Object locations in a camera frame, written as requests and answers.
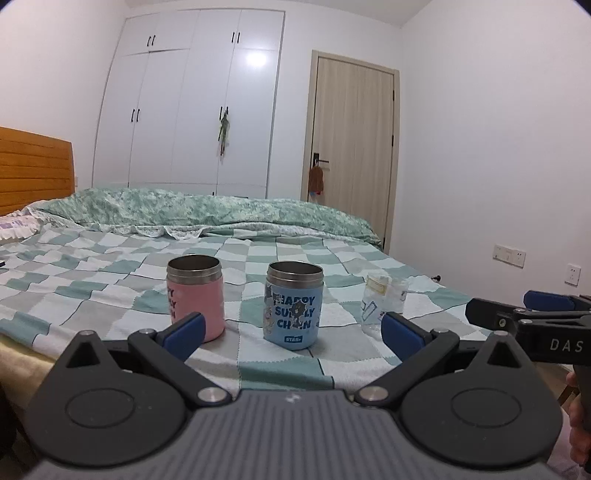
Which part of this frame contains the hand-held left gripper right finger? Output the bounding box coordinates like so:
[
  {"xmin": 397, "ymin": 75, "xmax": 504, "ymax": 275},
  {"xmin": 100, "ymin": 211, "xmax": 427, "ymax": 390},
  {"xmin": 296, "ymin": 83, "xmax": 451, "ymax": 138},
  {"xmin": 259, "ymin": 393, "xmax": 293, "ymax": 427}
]
[{"xmin": 355, "ymin": 312, "xmax": 532, "ymax": 409}]

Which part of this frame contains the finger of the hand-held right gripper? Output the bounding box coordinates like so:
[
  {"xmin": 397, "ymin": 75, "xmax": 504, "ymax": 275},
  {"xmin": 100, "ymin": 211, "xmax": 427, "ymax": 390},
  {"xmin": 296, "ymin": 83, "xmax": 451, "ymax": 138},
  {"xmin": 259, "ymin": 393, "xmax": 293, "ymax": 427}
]
[
  {"xmin": 523, "ymin": 290, "xmax": 591, "ymax": 315},
  {"xmin": 465, "ymin": 298, "xmax": 591, "ymax": 332}
]

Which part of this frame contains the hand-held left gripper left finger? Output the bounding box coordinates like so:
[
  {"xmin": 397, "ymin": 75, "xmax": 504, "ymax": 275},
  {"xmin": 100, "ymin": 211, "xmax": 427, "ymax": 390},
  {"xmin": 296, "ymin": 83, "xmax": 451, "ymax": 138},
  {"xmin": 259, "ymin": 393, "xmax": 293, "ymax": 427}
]
[{"xmin": 55, "ymin": 312, "xmax": 232, "ymax": 409}]

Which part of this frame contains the clear plastic cup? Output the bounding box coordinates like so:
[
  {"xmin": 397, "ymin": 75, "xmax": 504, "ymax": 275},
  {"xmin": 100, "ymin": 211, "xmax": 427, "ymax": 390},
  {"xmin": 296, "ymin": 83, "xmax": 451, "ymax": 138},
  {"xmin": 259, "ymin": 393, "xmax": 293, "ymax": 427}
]
[{"xmin": 363, "ymin": 272, "xmax": 411, "ymax": 339}]

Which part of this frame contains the pink steel cup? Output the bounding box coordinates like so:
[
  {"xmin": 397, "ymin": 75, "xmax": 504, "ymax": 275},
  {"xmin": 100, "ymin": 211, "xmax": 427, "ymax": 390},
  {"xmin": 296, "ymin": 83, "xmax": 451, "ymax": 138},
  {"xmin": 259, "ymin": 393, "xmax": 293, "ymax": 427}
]
[{"xmin": 166, "ymin": 255, "xmax": 225, "ymax": 343}]

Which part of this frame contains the blue printed steel cup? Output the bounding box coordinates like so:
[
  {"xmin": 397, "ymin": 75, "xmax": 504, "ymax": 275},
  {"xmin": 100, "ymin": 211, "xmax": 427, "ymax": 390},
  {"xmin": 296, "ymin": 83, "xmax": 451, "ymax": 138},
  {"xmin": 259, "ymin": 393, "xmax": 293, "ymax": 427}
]
[{"xmin": 263, "ymin": 261, "xmax": 322, "ymax": 352}]

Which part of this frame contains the person's right hand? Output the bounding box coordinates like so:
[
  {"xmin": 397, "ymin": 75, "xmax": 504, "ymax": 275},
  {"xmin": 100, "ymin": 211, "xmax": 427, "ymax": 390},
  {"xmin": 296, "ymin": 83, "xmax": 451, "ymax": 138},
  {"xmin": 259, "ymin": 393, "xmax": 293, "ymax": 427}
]
[{"xmin": 566, "ymin": 370, "xmax": 591, "ymax": 474}]

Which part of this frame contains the checkered bed sheet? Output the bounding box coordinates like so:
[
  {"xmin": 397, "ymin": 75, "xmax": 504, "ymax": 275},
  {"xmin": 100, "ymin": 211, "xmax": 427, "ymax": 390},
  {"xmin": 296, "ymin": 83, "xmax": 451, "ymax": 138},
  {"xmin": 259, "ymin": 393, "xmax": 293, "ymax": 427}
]
[{"xmin": 0, "ymin": 225, "xmax": 472, "ymax": 393}]

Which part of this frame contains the green floral duvet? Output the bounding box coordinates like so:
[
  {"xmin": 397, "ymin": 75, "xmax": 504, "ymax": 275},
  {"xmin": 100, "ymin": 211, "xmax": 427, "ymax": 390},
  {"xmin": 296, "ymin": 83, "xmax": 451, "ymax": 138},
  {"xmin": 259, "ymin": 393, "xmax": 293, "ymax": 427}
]
[{"xmin": 23, "ymin": 187, "xmax": 382, "ymax": 248}]

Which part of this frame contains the wooden door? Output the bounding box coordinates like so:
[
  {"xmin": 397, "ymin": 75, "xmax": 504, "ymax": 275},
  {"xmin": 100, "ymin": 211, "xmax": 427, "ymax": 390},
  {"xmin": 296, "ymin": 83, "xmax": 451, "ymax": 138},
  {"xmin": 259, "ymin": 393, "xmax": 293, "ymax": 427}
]
[{"xmin": 300, "ymin": 50, "xmax": 400, "ymax": 254}]

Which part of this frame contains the white printed pillow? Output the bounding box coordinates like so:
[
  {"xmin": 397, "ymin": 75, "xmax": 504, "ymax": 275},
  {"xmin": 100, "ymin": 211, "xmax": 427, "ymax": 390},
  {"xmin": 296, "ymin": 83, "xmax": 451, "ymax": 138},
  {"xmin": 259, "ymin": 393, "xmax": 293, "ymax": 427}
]
[{"xmin": 0, "ymin": 213, "xmax": 48, "ymax": 241}]

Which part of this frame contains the green hanging ornament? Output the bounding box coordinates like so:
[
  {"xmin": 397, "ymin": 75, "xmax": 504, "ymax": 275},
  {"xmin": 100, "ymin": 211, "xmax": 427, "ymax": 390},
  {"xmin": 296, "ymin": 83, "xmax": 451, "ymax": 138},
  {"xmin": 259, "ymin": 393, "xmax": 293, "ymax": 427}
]
[{"xmin": 217, "ymin": 106, "xmax": 231, "ymax": 160}]

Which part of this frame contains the white wardrobe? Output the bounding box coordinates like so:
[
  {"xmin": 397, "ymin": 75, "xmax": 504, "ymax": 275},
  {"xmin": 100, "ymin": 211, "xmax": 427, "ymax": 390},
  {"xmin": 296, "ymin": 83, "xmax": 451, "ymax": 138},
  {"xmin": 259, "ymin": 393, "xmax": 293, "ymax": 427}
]
[{"xmin": 91, "ymin": 8, "xmax": 286, "ymax": 200}]

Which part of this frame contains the wooden headboard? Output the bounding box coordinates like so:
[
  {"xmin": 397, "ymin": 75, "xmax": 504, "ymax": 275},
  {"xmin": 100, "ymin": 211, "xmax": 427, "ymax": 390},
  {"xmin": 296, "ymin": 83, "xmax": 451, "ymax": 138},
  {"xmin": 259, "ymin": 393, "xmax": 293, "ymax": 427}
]
[{"xmin": 0, "ymin": 126, "xmax": 75, "ymax": 217}]

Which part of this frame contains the wide wall socket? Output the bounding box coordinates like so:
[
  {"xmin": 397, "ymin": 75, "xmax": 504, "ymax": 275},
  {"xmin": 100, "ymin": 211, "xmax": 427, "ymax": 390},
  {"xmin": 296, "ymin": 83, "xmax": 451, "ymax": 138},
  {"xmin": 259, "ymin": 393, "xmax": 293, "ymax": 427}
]
[{"xmin": 492, "ymin": 244, "xmax": 526, "ymax": 268}]

